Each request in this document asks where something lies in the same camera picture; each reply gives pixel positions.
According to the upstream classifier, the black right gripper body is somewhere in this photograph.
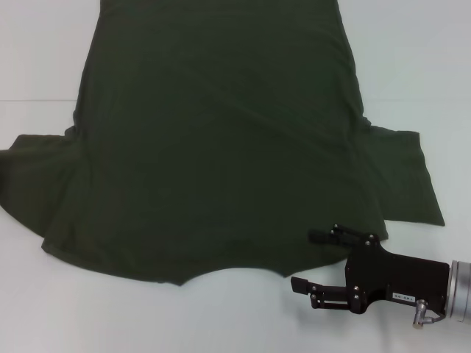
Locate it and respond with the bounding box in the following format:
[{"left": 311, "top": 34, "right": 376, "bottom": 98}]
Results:
[{"left": 344, "top": 234, "right": 451, "bottom": 318}]

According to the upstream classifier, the dark green t-shirt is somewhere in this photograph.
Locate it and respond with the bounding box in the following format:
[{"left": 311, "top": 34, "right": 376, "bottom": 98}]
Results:
[{"left": 0, "top": 0, "right": 447, "bottom": 288}]

